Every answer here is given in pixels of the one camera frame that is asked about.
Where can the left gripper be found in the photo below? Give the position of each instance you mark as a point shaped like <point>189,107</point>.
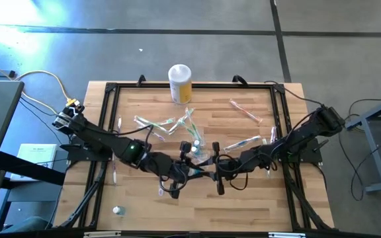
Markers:
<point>175,173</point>

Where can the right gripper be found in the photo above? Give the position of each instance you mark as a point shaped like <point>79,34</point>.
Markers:
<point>233,165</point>

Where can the small blue mouthwash bottle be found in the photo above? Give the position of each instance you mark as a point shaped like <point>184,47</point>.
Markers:
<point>117,210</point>
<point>196,143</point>
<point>194,149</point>
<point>194,172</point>

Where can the clear acrylic holder cup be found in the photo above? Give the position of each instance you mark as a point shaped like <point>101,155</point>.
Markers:
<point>204,153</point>

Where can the blue toothbrush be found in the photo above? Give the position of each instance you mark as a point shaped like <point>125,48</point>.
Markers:
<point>241,143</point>

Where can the green toothbrush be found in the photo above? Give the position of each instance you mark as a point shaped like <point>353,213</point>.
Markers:
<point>179,123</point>
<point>268,172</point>
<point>151,124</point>
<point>194,127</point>

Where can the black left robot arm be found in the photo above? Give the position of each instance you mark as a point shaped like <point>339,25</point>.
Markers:
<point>111,142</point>

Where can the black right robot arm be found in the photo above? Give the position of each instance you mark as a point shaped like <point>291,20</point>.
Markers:
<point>296,139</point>

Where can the wrapped white toothbrush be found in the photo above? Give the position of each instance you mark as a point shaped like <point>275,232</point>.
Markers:
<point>119,123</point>
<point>114,172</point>

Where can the white yellow wipes canister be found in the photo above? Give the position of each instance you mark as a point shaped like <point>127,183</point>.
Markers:
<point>180,82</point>

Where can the white booklet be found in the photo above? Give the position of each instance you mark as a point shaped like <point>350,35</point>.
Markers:
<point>35,155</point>

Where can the black crossbar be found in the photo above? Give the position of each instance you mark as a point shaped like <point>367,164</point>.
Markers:
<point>28,168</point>

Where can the person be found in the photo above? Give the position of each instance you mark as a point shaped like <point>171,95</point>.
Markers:
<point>28,225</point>

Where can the grey metal cart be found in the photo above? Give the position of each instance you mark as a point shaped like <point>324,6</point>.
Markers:
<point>380,187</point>

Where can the silver aluminium bracket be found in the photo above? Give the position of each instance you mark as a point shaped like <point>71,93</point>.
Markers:
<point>101,234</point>
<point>286,235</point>

